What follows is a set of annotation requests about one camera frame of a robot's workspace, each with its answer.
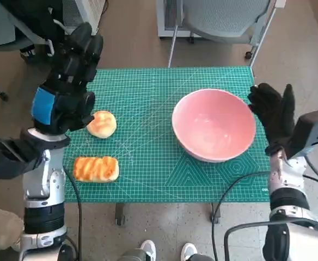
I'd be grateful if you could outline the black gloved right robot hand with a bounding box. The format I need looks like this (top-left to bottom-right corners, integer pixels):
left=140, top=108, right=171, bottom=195
left=247, top=83, right=296, bottom=156

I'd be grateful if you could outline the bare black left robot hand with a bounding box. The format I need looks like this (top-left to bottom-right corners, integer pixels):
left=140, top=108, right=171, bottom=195
left=30, top=22, right=104, bottom=134

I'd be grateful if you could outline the round toy bread bun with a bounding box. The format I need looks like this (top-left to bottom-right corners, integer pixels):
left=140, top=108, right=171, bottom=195
left=87, top=110, right=118, bottom=139

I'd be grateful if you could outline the pink bowl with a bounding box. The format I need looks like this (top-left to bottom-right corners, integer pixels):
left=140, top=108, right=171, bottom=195
left=172, top=88, right=257, bottom=163

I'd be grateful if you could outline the rectangular striped toy bread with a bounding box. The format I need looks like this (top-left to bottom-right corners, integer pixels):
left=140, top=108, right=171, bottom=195
left=73, top=156, right=120, bottom=183

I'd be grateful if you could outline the green cutting mat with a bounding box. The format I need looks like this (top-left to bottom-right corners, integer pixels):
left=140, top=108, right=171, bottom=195
left=62, top=66, right=271, bottom=203

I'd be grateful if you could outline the person in black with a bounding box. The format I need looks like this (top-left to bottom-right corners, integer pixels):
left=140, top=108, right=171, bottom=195
left=0, top=0, right=67, bottom=63

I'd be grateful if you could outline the white mesh-sided cabinet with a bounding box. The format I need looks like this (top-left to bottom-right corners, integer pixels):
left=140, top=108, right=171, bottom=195
left=62, top=0, right=107, bottom=29

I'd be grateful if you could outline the black table foot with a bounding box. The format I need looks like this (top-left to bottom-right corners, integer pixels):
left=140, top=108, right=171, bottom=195
left=210, top=202, right=221, bottom=223
left=115, top=202, right=127, bottom=226

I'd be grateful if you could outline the grey mesh office chair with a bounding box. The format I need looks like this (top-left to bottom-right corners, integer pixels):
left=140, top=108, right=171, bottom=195
left=167, top=0, right=279, bottom=69

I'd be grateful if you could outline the person in beige trousers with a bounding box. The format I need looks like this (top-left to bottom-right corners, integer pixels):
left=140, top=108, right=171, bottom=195
left=0, top=203, right=25, bottom=252

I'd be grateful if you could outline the white vented cabinet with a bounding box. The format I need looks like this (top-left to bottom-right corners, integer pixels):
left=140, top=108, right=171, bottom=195
left=156, top=0, right=195, bottom=38

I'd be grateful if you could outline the person in white shoes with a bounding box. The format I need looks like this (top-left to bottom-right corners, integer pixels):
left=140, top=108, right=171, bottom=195
left=120, top=239, right=214, bottom=261

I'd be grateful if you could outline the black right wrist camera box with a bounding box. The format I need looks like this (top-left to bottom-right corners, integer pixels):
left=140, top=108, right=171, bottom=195
left=286, top=110, right=318, bottom=160

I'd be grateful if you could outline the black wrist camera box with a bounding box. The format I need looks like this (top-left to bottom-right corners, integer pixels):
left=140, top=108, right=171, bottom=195
left=286, top=110, right=318, bottom=160
left=0, top=133, right=44, bottom=179

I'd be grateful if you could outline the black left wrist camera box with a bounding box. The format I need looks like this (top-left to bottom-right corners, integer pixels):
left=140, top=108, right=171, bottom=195
left=0, top=133, right=44, bottom=179

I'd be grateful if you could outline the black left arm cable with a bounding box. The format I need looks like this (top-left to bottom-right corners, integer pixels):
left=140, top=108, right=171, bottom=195
left=65, top=170, right=83, bottom=261

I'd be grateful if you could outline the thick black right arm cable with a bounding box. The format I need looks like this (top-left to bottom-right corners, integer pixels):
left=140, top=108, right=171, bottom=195
left=223, top=219, right=318, bottom=261

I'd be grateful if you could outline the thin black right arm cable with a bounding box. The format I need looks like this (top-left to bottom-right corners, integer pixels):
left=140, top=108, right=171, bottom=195
left=211, top=171, right=270, bottom=261

